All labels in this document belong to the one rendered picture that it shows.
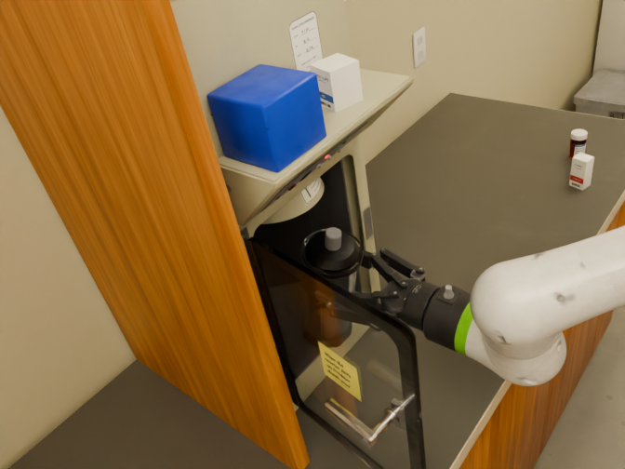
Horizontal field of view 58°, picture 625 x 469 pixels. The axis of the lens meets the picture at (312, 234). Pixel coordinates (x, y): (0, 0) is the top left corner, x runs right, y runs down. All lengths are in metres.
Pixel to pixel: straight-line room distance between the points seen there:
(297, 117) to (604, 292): 0.41
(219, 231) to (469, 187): 1.08
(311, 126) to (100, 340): 0.78
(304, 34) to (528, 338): 0.51
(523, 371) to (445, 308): 0.14
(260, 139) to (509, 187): 1.06
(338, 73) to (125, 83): 0.29
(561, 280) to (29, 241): 0.89
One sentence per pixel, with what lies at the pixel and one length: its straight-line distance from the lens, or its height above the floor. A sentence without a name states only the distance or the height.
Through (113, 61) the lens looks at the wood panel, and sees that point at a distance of 0.66.
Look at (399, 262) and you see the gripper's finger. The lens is 0.99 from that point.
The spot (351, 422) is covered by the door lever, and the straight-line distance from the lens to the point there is 0.80.
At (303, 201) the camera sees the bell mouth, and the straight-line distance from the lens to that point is 0.96.
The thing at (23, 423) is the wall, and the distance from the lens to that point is 1.33.
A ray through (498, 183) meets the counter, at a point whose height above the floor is 0.94.
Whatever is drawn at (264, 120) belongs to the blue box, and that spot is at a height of 1.58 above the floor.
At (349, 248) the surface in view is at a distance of 0.97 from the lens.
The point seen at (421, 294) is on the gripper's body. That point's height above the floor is 1.24.
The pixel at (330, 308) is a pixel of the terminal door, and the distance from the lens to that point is 0.73.
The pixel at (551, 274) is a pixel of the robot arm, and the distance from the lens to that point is 0.72.
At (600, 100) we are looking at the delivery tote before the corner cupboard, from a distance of 3.51.
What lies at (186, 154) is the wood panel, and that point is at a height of 1.58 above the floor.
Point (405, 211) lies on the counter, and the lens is 1.57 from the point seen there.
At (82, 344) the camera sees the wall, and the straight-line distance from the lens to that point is 1.31.
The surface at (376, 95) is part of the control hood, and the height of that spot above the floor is 1.51.
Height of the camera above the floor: 1.86
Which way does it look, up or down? 37 degrees down
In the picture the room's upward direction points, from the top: 12 degrees counter-clockwise
